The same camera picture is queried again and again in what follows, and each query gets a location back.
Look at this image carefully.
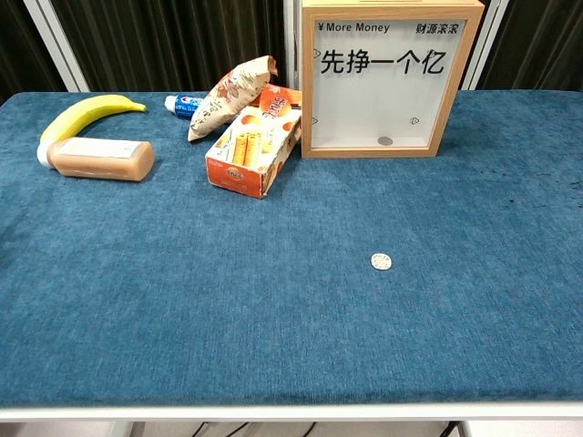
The white partition frame post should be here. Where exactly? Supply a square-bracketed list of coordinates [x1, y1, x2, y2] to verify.
[459, 0, 507, 90]
[282, 0, 304, 90]
[22, 0, 91, 93]

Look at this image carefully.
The beige orange snack bag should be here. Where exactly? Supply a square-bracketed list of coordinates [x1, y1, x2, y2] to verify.
[187, 55, 280, 143]

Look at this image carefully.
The orange biscuit roll box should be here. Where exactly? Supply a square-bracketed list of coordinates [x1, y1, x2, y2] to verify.
[204, 84, 303, 200]

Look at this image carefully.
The blue white toothpaste tube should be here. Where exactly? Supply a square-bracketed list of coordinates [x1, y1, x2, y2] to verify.
[164, 94, 204, 120]

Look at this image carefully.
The blue velvet tablecloth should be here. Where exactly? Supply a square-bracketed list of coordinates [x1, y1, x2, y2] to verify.
[0, 88, 583, 409]

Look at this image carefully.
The yellow banana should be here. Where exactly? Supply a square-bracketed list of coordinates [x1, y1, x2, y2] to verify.
[40, 94, 148, 146]

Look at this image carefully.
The brown drink plastic bottle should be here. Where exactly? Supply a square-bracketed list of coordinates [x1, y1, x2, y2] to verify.
[36, 137, 156, 183]

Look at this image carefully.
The dark pleated curtain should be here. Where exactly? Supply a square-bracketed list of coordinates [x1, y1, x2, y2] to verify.
[0, 0, 583, 104]

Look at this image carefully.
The wooden coin box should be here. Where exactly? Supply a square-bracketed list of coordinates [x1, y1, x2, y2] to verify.
[300, 0, 486, 160]

